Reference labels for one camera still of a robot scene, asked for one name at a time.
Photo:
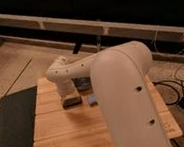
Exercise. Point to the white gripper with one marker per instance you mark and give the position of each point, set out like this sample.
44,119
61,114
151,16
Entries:
68,93

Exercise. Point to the dark round bowl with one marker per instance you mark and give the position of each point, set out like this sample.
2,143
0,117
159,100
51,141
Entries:
83,83

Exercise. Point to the blue grey eraser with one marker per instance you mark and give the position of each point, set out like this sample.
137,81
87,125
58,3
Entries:
92,100

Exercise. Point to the white wall shelf rail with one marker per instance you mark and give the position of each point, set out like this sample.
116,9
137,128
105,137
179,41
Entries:
148,32

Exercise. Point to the dark grey floor mat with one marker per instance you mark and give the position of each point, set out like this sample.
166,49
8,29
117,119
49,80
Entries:
17,112

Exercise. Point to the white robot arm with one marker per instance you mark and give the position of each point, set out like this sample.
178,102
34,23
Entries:
118,80

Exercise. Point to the black stand leg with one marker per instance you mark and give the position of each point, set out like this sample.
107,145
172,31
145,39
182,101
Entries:
77,47

